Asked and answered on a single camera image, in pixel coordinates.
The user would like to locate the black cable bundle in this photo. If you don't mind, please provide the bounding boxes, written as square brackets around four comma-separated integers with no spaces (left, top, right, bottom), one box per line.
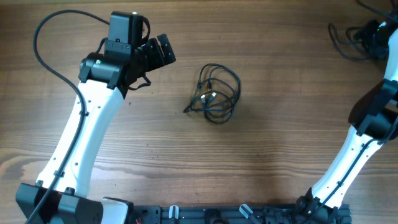
[182,63,242,126]

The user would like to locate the black separated cable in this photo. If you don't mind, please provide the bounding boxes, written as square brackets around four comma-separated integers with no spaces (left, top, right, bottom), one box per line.
[328,18,389,62]

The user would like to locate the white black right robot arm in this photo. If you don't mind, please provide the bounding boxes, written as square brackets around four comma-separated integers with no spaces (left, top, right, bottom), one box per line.
[292,9,397,223]

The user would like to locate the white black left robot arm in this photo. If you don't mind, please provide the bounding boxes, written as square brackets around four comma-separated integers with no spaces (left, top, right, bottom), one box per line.
[16,11,175,223]

